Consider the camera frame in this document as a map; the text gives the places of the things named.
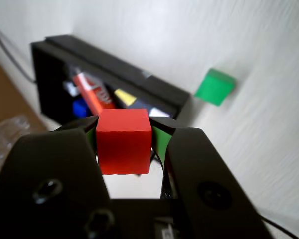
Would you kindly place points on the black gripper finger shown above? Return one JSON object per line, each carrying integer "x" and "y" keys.
{"x": 52, "y": 169}
{"x": 201, "y": 169}

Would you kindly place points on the red cube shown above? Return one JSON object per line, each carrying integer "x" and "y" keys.
{"x": 124, "y": 142}

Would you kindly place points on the green cube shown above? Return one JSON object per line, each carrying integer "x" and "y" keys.
{"x": 214, "y": 87}

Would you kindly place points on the yellow cube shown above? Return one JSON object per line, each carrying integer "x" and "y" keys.
{"x": 124, "y": 97}

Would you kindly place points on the black cardboard box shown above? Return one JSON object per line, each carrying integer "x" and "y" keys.
{"x": 54, "y": 82}

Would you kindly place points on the blue cube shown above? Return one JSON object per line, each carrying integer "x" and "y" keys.
{"x": 79, "y": 109}

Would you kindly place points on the orange red block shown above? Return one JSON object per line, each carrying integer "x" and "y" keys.
{"x": 89, "y": 92}

